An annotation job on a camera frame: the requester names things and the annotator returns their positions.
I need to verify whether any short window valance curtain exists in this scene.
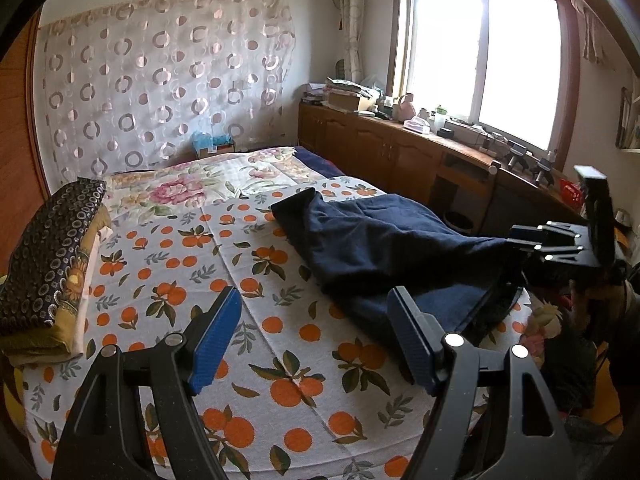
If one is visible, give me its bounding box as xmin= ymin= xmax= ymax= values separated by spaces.
xmin=570 ymin=0 xmax=621 ymax=68

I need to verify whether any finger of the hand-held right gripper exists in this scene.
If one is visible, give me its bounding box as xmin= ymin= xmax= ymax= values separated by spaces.
xmin=509 ymin=221 xmax=586 ymax=247
xmin=520 ymin=245 xmax=598 ymax=270

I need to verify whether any small grey tripod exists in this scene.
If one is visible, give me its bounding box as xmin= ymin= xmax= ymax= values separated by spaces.
xmin=505 ymin=142 xmax=528 ymax=173
xmin=532 ymin=157 xmax=556 ymax=186

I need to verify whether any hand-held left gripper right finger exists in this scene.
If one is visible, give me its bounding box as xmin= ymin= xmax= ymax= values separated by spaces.
xmin=386 ymin=286 xmax=576 ymax=480

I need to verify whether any dark waste bin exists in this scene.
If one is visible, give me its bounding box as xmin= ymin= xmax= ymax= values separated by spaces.
xmin=444 ymin=211 xmax=473 ymax=236

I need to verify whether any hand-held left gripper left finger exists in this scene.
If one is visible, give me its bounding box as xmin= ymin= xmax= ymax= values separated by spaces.
xmin=50 ymin=286 xmax=243 ymax=480

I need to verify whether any sheer curtain with circles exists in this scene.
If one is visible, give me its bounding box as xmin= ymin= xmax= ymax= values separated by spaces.
xmin=37 ymin=0 xmax=296 ymax=188

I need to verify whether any cardboard box with blue stuffing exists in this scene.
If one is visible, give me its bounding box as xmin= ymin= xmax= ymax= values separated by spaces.
xmin=192 ymin=131 xmax=236 ymax=158

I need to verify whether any wooden cabinet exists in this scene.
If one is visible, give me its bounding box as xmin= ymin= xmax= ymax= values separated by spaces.
xmin=298 ymin=102 xmax=591 ymax=241

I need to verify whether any window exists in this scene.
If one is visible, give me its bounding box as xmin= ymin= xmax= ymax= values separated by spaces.
xmin=387 ymin=0 xmax=581 ymax=171

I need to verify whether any patterned window curtain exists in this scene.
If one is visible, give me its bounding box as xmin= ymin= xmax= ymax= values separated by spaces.
xmin=335 ymin=0 xmax=368 ymax=83

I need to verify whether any navy t-shirt with orange print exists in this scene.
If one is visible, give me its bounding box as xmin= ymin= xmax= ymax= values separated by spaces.
xmin=270 ymin=187 xmax=531 ymax=346

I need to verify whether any wall shelf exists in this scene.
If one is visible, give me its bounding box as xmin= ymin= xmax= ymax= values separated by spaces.
xmin=615 ymin=85 xmax=640 ymax=151

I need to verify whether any orange fruit print bedsheet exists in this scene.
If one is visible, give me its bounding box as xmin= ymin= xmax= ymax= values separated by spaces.
xmin=20 ymin=175 xmax=536 ymax=480

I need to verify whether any navy bed sheet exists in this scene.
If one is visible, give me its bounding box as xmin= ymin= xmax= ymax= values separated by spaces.
xmin=295 ymin=146 xmax=346 ymax=179

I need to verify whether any red basket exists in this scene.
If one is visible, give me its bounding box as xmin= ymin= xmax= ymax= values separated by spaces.
xmin=557 ymin=178 xmax=586 ymax=211

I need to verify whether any stack of books and papers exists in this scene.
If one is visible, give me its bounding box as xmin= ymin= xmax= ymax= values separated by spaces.
xmin=302 ymin=77 xmax=386 ymax=113

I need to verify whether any floral quilt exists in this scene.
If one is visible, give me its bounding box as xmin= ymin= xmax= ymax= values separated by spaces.
xmin=102 ymin=146 xmax=341 ymax=221

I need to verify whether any wooden wardrobe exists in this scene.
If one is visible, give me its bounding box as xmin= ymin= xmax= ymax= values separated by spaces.
xmin=0 ymin=10 xmax=51 ymax=276

